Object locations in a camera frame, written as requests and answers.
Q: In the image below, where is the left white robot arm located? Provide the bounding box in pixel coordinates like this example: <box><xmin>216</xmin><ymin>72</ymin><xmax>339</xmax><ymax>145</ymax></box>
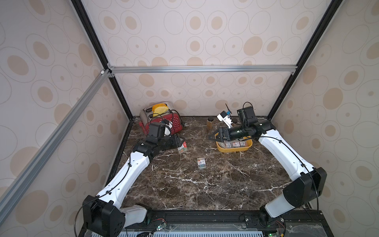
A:
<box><xmin>74</xmin><ymin>122</ymin><xmax>185</xmax><ymax>237</ymax></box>

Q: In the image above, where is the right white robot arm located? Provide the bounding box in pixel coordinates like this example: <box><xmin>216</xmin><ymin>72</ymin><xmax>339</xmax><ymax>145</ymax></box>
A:
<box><xmin>208</xmin><ymin>106</ymin><xmax>327</xmax><ymax>226</ymax></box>

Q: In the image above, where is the yellow plastic storage tray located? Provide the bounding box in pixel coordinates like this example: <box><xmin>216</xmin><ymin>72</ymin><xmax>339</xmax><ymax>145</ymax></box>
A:
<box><xmin>214</xmin><ymin>132</ymin><xmax>253</xmax><ymax>153</ymax></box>

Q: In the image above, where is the red polka dot toaster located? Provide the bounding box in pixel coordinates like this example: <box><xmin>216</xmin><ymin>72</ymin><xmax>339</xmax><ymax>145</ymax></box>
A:
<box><xmin>139</xmin><ymin>101</ymin><xmax>184</xmax><ymax>135</ymax></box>

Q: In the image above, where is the left cinnamon spice bottle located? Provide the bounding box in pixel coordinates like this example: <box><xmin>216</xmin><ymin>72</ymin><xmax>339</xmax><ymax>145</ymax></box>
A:
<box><xmin>206</xmin><ymin>117</ymin><xmax>214</xmax><ymax>131</ymax></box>

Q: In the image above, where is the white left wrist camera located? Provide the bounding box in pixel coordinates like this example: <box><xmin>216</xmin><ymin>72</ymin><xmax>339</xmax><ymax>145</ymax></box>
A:
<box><xmin>164</xmin><ymin>124</ymin><xmax>172</xmax><ymax>136</ymax></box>

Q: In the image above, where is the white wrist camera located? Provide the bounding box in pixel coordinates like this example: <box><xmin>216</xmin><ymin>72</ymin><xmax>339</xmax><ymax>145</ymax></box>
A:
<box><xmin>164</xmin><ymin>124</ymin><xmax>172</xmax><ymax>136</ymax></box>
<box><xmin>217</xmin><ymin>105</ymin><xmax>233</xmax><ymax>128</ymax></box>

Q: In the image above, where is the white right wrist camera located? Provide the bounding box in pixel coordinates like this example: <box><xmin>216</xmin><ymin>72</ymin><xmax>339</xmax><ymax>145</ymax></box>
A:
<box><xmin>217</xmin><ymin>105</ymin><xmax>233</xmax><ymax>128</ymax></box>

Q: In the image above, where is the black toaster power cable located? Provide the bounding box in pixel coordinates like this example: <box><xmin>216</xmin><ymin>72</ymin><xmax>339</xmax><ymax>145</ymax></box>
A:
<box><xmin>147</xmin><ymin>109</ymin><xmax>190</xmax><ymax>131</ymax></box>

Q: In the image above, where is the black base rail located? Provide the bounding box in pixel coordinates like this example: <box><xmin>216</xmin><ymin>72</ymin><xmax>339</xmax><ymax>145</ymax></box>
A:
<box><xmin>118</xmin><ymin>210</ymin><xmax>333</xmax><ymax>237</ymax></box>

